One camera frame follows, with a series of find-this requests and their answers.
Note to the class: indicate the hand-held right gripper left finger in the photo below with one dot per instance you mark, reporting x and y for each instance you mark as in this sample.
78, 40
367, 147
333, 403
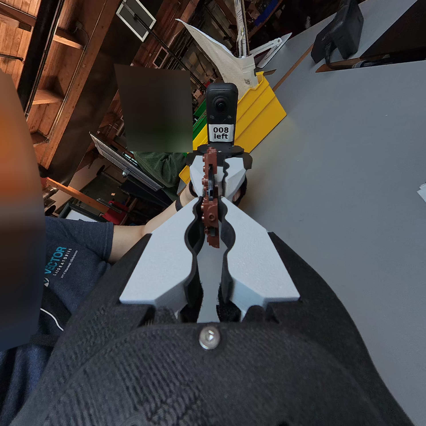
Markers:
156, 266

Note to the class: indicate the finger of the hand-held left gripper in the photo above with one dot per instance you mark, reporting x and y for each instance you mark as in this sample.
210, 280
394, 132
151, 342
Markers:
234, 176
196, 176

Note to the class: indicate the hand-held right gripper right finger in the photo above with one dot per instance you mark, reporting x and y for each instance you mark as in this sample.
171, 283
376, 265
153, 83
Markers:
259, 266

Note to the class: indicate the brown and black brick assembly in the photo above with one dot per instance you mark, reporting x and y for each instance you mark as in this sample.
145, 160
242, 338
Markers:
211, 206

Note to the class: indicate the person's left forearm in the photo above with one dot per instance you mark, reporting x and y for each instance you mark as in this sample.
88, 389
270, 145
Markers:
133, 239

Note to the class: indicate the grey desk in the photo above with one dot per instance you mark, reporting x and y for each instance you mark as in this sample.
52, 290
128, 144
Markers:
349, 166

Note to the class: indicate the person's left hand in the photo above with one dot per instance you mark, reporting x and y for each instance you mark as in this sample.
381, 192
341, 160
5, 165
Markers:
189, 201

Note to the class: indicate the green plastic bin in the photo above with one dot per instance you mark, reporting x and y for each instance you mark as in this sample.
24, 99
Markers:
199, 129

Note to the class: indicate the white crumpled paper bag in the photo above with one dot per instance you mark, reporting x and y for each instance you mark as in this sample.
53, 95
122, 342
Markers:
226, 60

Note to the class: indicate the yellow plastic bin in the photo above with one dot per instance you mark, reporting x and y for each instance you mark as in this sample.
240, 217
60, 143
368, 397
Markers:
259, 113

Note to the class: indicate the white angled stand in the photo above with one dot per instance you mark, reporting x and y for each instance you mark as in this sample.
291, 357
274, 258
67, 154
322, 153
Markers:
266, 50

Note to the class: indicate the red box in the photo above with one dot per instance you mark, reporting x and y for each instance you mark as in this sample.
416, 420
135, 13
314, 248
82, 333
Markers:
116, 209

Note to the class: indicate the white printed sheet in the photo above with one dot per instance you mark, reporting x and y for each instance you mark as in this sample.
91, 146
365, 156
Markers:
241, 30

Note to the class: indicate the person's dark blue shirt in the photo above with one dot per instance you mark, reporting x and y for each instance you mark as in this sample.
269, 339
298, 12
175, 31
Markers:
76, 266

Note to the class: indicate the grey metal cabinet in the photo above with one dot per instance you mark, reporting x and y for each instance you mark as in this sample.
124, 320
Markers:
113, 153

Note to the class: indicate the white box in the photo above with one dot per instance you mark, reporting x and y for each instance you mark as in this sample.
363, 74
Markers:
80, 214

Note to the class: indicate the white framed panel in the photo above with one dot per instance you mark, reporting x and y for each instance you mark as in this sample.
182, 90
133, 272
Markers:
133, 20

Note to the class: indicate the black box device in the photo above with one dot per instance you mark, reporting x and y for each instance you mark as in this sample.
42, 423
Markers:
342, 30

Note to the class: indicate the white paper sheet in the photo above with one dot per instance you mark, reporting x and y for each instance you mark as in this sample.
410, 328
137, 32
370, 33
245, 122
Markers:
422, 193

